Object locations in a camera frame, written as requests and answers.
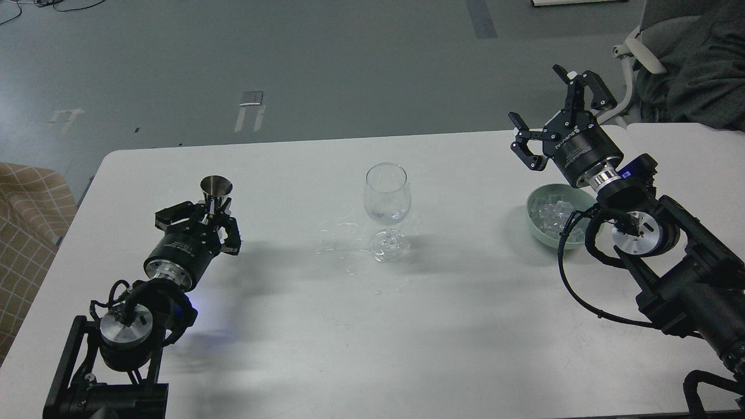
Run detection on black floor cables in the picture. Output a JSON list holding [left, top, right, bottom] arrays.
[[0, 0, 108, 26]]

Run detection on clear wine glass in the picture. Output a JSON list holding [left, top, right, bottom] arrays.
[[363, 162, 411, 262]]

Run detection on green bowl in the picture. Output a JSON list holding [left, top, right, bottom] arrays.
[[524, 183, 596, 248]]

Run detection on person in grey clothes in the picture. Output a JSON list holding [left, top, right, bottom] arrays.
[[636, 1, 744, 131]]

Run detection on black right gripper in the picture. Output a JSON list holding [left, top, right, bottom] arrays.
[[508, 64, 623, 188]]

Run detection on clear ice cubes pile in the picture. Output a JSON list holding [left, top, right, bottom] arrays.
[[527, 194, 589, 246]]

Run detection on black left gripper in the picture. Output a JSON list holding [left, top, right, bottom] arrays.
[[143, 201, 242, 292]]

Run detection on white office chair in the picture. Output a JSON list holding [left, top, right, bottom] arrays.
[[597, 26, 667, 127]]

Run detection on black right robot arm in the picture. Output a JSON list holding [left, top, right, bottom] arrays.
[[509, 65, 744, 418]]

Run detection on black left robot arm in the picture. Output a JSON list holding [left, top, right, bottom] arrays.
[[42, 193, 240, 418]]

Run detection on steel cocktail jigger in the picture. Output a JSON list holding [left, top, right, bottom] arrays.
[[200, 175, 233, 223]]

